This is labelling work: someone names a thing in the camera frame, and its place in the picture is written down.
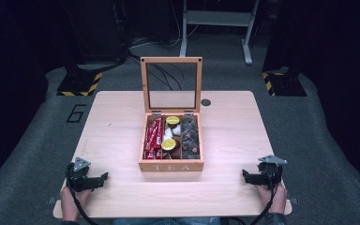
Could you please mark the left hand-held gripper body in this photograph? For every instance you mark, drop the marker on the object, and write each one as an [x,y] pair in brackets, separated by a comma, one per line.
[78,170]

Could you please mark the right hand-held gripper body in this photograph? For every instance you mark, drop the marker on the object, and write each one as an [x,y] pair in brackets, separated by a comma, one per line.
[271,170]

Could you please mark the person's left hand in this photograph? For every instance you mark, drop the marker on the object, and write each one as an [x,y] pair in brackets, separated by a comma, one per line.
[72,201]

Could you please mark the person's right hand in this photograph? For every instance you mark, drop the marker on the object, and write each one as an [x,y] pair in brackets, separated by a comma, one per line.
[273,200]

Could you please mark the bundle of red stick packets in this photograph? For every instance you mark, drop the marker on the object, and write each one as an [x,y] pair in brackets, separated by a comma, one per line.
[153,139]

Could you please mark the stack of dark tea bags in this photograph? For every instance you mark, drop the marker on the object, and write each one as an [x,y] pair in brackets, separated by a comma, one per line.
[190,139]

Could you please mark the yellow-lid capsule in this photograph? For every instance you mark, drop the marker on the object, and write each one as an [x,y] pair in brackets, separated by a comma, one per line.
[168,144]
[172,120]

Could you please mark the brown capsule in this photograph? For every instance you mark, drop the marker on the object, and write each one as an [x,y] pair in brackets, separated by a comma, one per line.
[176,153]

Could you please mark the person's blue jeans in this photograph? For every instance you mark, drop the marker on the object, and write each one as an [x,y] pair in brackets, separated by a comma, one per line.
[165,221]

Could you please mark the white creamer cup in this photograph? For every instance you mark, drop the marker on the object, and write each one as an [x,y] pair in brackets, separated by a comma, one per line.
[168,133]
[176,130]

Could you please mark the dark round table grommet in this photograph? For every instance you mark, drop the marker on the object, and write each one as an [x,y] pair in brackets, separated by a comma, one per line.
[205,102]

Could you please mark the black yellow striped stand base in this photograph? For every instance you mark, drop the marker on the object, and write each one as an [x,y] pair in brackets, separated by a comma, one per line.
[282,84]
[80,83]

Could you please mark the wooden tea box with lid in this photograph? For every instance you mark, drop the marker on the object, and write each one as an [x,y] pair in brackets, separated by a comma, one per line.
[171,109]

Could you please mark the white metal stand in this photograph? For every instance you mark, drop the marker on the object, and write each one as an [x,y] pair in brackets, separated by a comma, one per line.
[215,18]

